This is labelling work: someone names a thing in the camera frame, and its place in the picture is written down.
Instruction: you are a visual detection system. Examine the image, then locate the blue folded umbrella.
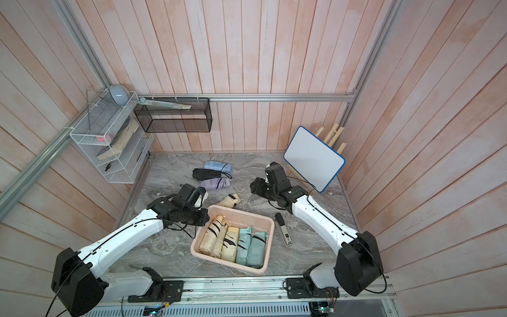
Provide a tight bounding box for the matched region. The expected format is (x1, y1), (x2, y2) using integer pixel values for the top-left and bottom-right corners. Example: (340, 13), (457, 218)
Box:
(204, 161), (232, 173)

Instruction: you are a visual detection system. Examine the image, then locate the mint green umbrella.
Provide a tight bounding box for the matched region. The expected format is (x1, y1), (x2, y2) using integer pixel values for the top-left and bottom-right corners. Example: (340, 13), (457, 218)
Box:
(235, 227), (254, 265)
(246, 232), (268, 269)

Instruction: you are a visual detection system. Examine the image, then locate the small wooden easel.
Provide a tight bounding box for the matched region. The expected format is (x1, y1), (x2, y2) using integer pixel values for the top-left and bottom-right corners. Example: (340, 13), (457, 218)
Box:
(286, 122), (348, 197)

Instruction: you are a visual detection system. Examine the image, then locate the wooden brush on shelf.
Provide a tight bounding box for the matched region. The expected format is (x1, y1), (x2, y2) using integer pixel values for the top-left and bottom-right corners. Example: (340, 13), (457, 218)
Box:
(96, 117), (139, 161)

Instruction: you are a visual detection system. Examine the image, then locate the black folded umbrella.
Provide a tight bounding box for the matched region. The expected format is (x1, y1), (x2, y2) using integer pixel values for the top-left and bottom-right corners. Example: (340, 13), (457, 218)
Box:
(192, 169), (222, 181)

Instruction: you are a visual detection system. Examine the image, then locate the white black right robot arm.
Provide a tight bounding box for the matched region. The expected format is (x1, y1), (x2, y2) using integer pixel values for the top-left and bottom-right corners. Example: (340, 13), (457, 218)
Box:
(250, 162), (385, 296)

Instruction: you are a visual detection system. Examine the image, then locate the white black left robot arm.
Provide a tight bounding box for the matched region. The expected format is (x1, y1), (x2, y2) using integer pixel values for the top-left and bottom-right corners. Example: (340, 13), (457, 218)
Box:
(51, 184), (209, 316)

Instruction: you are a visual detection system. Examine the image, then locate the white wire shelf rack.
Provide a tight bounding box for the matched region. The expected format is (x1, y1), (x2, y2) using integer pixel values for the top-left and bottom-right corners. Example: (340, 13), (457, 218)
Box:
(70, 89), (154, 184)

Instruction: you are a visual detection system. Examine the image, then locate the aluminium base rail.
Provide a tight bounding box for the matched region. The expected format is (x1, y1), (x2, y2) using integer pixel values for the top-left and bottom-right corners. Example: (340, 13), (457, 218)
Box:
(88, 276), (404, 316)

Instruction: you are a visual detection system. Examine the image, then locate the pink plastic storage box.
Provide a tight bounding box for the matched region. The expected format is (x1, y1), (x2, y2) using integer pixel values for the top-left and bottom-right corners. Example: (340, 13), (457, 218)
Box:
(190, 205), (275, 275)

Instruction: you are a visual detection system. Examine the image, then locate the purple umbrella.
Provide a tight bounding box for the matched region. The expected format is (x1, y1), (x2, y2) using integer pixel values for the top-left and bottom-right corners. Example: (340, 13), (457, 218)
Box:
(201, 177), (231, 190)

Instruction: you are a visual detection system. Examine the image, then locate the grey round speaker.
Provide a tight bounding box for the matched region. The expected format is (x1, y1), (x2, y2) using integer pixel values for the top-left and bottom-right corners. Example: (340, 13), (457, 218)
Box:
(108, 85), (130, 107)

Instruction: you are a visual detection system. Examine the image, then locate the black wire mesh basket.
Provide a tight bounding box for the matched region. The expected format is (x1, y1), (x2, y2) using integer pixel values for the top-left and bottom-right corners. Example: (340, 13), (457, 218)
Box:
(134, 98), (213, 133)

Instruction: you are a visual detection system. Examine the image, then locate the tan beige umbrella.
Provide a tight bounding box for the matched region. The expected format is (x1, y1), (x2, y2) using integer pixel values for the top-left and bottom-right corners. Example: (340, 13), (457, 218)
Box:
(216, 194), (241, 209)

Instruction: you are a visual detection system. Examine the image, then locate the pale green ruler tool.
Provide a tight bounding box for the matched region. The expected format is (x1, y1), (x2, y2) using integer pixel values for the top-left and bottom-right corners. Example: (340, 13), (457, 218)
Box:
(138, 98), (191, 110)

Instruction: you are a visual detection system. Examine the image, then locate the blue framed whiteboard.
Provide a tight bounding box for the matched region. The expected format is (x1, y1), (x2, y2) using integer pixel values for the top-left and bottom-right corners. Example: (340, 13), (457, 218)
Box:
(283, 125), (346, 194)

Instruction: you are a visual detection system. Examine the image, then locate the cream black striped umbrella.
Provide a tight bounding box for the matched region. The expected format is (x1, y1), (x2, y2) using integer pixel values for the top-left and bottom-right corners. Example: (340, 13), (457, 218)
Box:
(221, 227), (240, 263)

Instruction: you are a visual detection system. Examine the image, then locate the plain cream umbrella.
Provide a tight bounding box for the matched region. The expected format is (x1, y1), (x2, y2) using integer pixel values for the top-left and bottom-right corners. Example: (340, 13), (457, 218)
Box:
(199, 215), (227, 256)

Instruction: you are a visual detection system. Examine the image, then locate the aluminium wall rail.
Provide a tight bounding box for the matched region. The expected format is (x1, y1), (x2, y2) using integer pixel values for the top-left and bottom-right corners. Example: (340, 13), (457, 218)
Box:
(138, 93), (355, 102)

